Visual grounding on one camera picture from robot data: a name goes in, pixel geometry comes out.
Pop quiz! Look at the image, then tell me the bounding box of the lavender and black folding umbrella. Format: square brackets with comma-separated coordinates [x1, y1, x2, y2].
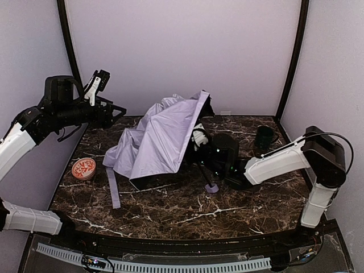
[103, 90, 214, 209]

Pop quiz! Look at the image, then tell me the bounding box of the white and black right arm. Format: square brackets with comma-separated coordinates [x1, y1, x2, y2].
[191, 124, 352, 229]

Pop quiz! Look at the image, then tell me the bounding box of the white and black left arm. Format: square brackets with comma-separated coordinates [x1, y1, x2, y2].
[1, 70, 126, 235]

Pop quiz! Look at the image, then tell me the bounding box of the dark green ceramic mug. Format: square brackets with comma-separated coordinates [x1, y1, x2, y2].
[254, 126, 279, 150]

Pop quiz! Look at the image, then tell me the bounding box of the red patterned ceramic bowl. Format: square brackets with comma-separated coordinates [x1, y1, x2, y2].
[72, 158, 96, 181]

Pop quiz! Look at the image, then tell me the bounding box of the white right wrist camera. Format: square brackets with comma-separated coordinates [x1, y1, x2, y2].
[191, 123, 209, 151]

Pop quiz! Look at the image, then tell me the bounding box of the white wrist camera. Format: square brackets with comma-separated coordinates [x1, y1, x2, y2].
[84, 69, 110, 106]
[191, 123, 209, 151]

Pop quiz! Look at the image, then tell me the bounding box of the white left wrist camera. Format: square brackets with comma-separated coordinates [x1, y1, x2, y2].
[84, 69, 110, 106]

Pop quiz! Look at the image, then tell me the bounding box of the black left corner post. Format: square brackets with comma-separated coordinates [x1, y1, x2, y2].
[56, 0, 83, 87]

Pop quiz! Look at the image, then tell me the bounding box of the black corner post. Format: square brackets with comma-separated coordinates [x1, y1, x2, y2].
[56, 0, 83, 87]
[275, 0, 309, 123]

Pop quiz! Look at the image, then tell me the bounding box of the grey slotted cable duct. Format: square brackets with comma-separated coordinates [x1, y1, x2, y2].
[35, 243, 272, 272]

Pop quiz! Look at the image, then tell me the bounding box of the black right corner post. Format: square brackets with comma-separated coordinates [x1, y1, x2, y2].
[275, 0, 309, 123]

